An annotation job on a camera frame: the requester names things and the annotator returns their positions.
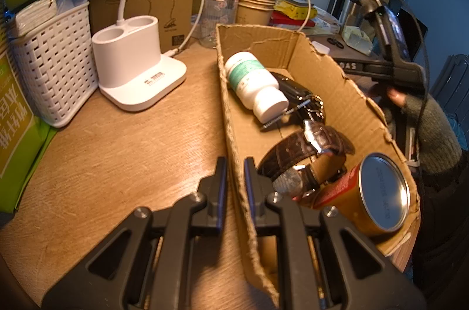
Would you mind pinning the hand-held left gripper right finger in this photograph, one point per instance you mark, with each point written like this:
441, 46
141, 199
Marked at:
249, 185

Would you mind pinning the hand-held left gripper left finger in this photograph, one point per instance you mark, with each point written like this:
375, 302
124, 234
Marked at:
221, 200

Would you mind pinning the brown leather wristwatch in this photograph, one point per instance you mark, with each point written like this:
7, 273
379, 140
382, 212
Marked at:
289, 152

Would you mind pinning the cardboard box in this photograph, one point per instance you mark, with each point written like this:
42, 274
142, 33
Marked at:
329, 82

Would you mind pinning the orange tin can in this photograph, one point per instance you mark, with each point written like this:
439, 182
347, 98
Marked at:
340, 196

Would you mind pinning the white medicine bottle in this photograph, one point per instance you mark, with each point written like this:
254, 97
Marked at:
252, 82

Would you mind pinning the person's right forearm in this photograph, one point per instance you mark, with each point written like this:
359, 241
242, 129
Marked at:
443, 222

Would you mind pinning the person's right hand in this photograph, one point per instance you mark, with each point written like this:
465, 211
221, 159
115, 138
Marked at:
432, 134

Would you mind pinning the black monitor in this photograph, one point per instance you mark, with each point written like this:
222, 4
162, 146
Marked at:
417, 35

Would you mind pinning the pale green tissue pack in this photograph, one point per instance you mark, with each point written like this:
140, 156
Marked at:
357, 38

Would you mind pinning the steel kettle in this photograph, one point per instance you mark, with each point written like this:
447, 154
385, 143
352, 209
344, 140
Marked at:
350, 15

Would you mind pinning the black scissors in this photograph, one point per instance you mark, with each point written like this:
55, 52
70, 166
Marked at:
335, 43

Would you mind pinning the white paper box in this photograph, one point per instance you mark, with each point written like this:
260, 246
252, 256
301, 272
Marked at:
324, 20

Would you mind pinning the small white adapter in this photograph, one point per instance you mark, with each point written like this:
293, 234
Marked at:
320, 48

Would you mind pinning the dark radiator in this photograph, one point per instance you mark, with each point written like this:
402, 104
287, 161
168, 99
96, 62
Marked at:
454, 79

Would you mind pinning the yellow packet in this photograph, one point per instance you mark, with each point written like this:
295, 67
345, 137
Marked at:
293, 8

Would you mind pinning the red book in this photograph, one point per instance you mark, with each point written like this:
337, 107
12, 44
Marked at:
285, 19

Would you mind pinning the stack of paper cups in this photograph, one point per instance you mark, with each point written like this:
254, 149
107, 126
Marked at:
252, 13

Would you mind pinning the white desk lamp base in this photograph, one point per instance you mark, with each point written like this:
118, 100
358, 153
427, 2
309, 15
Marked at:
126, 57

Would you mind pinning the white woven plastic basket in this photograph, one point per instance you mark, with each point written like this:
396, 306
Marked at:
55, 68

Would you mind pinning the green printed box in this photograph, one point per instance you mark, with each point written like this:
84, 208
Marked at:
14, 137

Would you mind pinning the white tissue pack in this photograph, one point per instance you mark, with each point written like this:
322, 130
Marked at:
34, 11

